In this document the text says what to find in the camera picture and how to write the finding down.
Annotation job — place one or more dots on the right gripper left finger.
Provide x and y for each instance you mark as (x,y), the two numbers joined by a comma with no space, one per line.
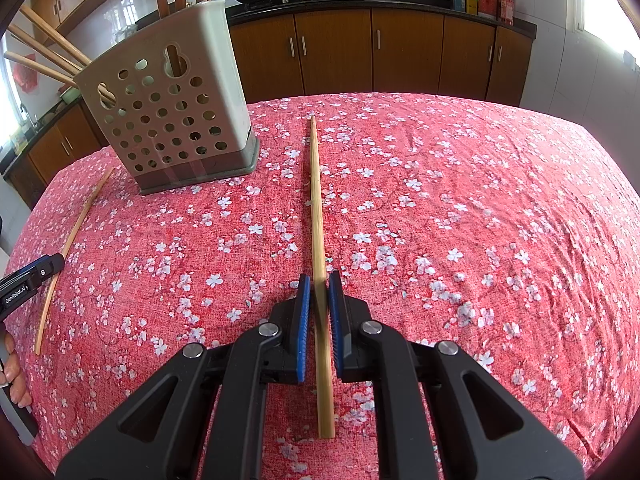
(201,415)

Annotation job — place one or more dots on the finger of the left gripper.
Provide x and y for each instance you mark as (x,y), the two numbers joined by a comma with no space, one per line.
(21,285)

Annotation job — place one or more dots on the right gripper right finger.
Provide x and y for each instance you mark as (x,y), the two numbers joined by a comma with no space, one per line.
(438,413)

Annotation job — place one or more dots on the lower wooden kitchen cabinets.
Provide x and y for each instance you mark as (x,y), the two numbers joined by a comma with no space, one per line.
(334,46)

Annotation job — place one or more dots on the person's left hand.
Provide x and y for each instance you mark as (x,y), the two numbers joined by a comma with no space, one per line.
(13,376)

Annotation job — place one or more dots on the green bowl on counter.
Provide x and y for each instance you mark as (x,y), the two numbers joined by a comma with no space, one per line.
(70,95)

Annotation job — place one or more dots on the red floral tablecloth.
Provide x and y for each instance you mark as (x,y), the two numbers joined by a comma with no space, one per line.
(509,232)

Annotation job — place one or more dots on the red plastic bag hanging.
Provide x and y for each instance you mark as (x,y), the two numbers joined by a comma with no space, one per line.
(25,78)

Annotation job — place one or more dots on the beige perforated utensil holder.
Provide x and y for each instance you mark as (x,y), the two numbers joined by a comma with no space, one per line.
(169,100)

